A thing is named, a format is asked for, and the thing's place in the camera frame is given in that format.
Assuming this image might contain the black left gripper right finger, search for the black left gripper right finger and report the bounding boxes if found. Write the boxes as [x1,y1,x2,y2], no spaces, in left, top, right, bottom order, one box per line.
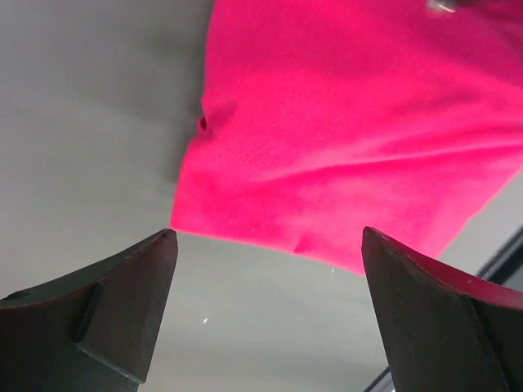
[361,226,523,392]

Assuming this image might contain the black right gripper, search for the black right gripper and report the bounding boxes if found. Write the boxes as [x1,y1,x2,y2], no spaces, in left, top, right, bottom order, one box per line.
[426,0,479,12]

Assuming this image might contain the magenta t shirt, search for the magenta t shirt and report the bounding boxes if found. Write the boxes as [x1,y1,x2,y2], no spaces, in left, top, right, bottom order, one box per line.
[171,1,522,274]

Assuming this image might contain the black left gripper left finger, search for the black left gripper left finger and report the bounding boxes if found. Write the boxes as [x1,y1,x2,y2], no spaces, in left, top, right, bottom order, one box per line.
[1,229,178,391]

